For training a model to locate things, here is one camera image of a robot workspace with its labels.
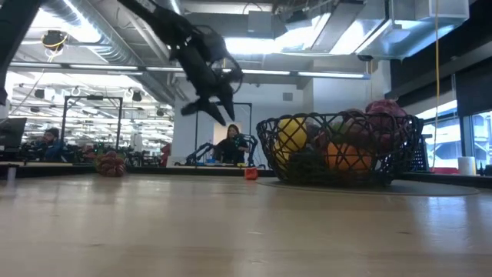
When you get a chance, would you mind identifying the person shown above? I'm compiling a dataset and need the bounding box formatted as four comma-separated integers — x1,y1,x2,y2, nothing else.
32,127,66,162
214,123,250,165

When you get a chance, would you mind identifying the yellow lemon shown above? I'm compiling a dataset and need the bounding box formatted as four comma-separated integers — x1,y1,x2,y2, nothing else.
277,117,309,152

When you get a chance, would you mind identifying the black wire basket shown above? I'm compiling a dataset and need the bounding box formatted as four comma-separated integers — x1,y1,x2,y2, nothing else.
255,111,425,189

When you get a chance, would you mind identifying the silver ventilation duct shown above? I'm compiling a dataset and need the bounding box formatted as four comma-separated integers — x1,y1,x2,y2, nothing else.
38,0,178,105

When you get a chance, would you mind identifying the dark red grape bunch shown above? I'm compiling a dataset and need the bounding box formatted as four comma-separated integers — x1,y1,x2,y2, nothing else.
95,150,128,178

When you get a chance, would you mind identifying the yellow hanging cable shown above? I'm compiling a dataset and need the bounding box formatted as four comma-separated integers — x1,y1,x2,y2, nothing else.
433,0,440,172

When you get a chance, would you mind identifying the dark green avocado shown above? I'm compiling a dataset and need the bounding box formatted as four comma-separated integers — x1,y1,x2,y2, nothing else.
290,149,327,182

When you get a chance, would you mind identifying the yellow starfruit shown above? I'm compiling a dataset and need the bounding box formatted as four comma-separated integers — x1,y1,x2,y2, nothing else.
273,141,293,166

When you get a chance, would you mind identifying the black gantry frame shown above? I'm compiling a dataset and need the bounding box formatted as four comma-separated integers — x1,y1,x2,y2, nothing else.
60,95,124,152
194,101,254,167

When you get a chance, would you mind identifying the black ceiling camera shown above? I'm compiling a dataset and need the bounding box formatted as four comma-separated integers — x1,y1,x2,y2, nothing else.
40,29,69,53

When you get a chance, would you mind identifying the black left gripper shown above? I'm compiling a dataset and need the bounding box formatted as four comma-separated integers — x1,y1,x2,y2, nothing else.
168,26,237,127

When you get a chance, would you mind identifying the black monitor screen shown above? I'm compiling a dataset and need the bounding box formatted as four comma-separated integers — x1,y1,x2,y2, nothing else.
0,117,28,151

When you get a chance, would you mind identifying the purple grape bunch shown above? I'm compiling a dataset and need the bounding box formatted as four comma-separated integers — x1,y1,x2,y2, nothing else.
344,98,410,149

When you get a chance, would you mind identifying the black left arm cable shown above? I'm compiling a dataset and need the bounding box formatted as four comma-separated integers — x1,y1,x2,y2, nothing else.
221,55,244,95

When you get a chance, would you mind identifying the long ceiling light bar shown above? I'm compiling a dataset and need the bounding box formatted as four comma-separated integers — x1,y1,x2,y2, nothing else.
7,60,371,80

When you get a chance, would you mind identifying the orange fruit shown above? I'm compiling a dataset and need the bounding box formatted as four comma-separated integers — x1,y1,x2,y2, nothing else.
324,141,374,173

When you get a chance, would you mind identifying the dark purple fruit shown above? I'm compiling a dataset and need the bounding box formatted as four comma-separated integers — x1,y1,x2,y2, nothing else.
307,122,327,145

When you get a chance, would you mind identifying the white paper roll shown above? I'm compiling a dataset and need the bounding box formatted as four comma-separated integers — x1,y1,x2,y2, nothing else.
457,155,477,176

